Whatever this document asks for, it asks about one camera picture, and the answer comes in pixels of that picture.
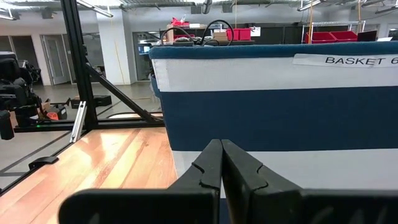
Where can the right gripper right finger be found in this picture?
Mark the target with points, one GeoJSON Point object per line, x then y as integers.
{"type": "Point", "coordinates": [264, 202]}

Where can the orange black tool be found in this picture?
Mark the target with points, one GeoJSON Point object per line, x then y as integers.
{"type": "Point", "coordinates": [54, 115]}

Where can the silver aluminium extrusion bar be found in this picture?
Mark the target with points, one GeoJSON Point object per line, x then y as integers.
{"type": "Point", "coordinates": [78, 121]}

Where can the black aluminium table frame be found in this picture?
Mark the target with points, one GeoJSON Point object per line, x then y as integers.
{"type": "Point", "coordinates": [77, 62]}

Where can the red plastic bin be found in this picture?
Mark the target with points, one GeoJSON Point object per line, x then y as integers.
{"type": "Point", "coordinates": [318, 37]}
{"type": "Point", "coordinates": [239, 34]}
{"type": "Point", "coordinates": [345, 35]}

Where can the blue white striped fabric basket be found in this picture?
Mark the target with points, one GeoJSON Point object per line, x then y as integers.
{"type": "Point", "coordinates": [280, 118]}

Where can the white basket label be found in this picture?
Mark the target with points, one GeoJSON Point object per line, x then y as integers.
{"type": "Point", "coordinates": [342, 60]}

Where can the small cardboard box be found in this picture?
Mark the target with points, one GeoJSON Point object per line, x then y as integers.
{"type": "Point", "coordinates": [220, 35]}

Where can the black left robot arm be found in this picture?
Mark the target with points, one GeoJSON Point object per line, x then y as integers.
{"type": "Point", "coordinates": [14, 87]}

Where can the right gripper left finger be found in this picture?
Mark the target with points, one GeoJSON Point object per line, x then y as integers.
{"type": "Point", "coordinates": [186, 202]}

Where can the brown cardboard box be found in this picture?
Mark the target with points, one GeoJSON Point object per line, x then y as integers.
{"type": "Point", "coordinates": [46, 109]}

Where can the black monitor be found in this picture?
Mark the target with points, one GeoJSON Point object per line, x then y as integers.
{"type": "Point", "coordinates": [367, 36]}

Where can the black floor case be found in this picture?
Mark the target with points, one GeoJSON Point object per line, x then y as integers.
{"type": "Point", "coordinates": [102, 100]}

